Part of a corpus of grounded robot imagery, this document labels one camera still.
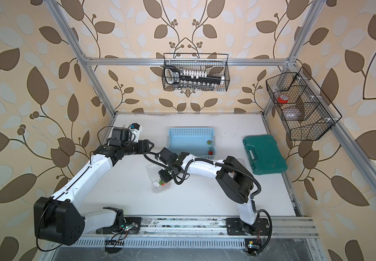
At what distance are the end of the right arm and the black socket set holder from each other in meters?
0.39

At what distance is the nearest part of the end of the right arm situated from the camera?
639 millimetres

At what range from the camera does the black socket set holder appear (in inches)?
32.4
